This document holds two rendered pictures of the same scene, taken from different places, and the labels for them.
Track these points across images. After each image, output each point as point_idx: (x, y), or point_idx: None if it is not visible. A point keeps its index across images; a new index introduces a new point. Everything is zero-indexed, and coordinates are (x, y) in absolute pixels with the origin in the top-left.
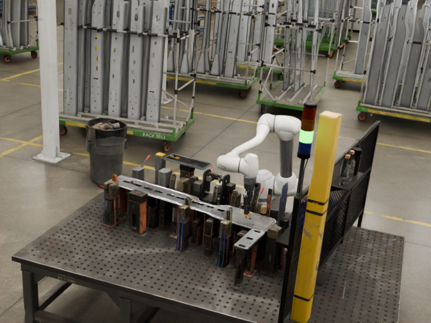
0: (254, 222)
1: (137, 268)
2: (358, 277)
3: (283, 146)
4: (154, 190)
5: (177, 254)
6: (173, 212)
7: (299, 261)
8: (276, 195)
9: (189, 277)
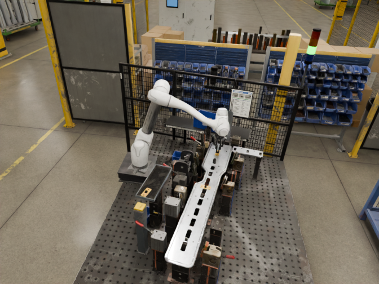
0: (221, 150)
1: (273, 234)
2: None
3: (160, 107)
4: (196, 216)
5: (236, 214)
6: None
7: (279, 125)
8: (128, 157)
9: (263, 202)
